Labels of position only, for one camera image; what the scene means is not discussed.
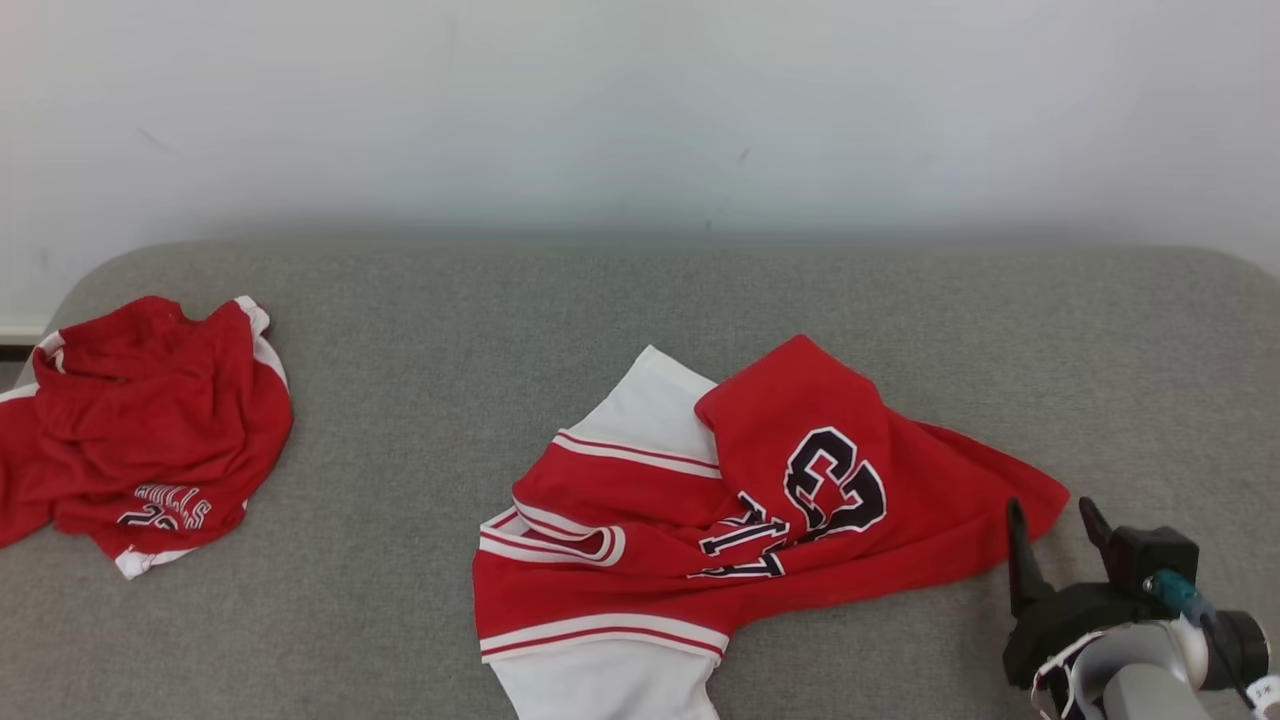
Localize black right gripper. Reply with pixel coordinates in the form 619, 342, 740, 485
1002, 497, 1176, 692

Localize red Bulls 23 jersey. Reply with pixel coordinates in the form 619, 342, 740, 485
472, 334, 1071, 720

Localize red Bulls 23 shorts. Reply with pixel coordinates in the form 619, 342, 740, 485
0, 295, 295, 581

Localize grey fabric sofa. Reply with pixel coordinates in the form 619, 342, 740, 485
0, 238, 1280, 720

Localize thin red white wires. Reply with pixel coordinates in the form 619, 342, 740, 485
1033, 632, 1096, 720

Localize right camera cable teal plug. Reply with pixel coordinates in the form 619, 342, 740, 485
1144, 570, 1267, 713

